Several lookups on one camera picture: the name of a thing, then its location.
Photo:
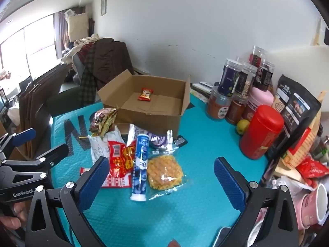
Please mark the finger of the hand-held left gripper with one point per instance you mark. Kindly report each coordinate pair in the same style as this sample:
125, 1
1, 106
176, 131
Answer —
52, 154
24, 135

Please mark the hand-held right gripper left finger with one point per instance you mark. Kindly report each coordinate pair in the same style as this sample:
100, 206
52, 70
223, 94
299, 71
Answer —
95, 182

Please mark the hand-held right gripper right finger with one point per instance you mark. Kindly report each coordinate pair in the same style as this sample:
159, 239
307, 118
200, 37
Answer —
228, 185

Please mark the red and white snack packet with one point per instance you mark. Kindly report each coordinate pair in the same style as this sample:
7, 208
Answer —
115, 182

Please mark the white leaf-print snack packet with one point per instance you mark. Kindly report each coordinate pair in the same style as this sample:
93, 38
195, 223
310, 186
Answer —
101, 146

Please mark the blue tube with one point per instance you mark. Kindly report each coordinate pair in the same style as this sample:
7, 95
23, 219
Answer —
140, 169

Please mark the yellow red crinkly snack bag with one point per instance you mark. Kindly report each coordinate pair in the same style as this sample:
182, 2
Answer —
101, 121

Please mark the clear packet of yellow crackers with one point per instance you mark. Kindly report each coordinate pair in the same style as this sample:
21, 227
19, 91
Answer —
164, 172

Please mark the purple silver snack packet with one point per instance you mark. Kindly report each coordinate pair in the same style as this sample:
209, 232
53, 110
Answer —
158, 139

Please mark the cardboard box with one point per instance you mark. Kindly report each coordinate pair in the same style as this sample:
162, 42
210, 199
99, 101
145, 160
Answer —
154, 115

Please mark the person's left hand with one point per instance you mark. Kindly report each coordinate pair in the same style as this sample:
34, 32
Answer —
10, 221

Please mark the stack of flat cardboard sheets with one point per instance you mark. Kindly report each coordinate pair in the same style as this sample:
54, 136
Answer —
43, 95

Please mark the dark green chair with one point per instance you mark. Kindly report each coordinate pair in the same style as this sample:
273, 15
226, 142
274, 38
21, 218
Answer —
66, 100

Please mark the white plastic bag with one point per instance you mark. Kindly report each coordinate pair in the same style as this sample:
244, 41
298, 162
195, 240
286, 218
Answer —
287, 182

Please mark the red canister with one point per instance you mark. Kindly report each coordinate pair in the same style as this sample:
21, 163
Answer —
259, 133

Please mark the yellow-green lime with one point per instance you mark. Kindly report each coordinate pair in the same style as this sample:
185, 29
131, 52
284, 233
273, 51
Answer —
243, 126

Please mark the small black sachet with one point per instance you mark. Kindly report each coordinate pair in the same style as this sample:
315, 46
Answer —
180, 141

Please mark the yellow plastic basket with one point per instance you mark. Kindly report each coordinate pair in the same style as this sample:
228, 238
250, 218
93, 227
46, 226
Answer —
295, 157

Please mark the brown spice jar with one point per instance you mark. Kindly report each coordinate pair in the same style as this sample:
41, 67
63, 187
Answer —
235, 110

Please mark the wide clear spice jar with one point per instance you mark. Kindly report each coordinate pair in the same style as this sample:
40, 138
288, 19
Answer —
218, 106

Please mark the pink paper cup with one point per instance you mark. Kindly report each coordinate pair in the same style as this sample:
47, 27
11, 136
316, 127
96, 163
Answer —
308, 205

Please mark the green plaid cloth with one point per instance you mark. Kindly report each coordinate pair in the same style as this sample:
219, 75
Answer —
88, 79

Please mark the red crinkled packet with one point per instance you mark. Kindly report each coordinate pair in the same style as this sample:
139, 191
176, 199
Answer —
312, 168

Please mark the pink bottle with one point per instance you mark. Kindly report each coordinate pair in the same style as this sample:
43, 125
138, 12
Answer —
261, 97

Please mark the small red snack packet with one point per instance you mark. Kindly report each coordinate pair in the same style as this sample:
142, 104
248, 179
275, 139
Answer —
145, 95

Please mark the clear jar with seeds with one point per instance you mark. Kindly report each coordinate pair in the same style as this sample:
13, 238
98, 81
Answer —
245, 82

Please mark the clear jar with blue label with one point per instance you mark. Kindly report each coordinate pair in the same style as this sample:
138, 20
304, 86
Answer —
228, 78

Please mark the brown quilted jacket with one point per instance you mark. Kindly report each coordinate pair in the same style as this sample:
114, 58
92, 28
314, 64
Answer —
108, 61

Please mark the pile of light clothes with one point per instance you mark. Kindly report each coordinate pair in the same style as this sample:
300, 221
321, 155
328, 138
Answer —
82, 42

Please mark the clear jar with brown label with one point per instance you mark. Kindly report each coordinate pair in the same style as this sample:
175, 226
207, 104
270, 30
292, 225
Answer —
264, 76

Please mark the tall clear jar red contents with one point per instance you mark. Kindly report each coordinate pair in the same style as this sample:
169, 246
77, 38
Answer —
257, 56

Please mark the framed wall picture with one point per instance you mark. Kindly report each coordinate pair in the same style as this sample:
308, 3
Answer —
103, 5

